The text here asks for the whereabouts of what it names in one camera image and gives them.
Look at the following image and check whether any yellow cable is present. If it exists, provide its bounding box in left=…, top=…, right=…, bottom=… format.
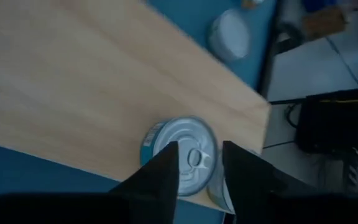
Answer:
left=318, top=98, right=358, bottom=103

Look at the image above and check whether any cardboard box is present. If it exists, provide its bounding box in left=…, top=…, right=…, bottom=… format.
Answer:
left=301, top=7, right=349, bottom=41

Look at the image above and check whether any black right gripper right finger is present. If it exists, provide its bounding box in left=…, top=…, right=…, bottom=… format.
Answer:
left=222, top=140, right=319, bottom=224

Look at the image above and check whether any wooden shelf with black frame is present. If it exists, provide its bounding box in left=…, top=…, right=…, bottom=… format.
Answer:
left=0, top=0, right=272, bottom=215

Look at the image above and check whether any green white tuna can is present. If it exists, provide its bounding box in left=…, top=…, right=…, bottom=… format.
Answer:
left=206, top=149, right=237, bottom=215
left=208, top=7, right=251, bottom=62

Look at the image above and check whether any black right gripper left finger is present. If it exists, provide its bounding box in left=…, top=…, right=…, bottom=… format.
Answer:
left=109, top=141, right=180, bottom=224

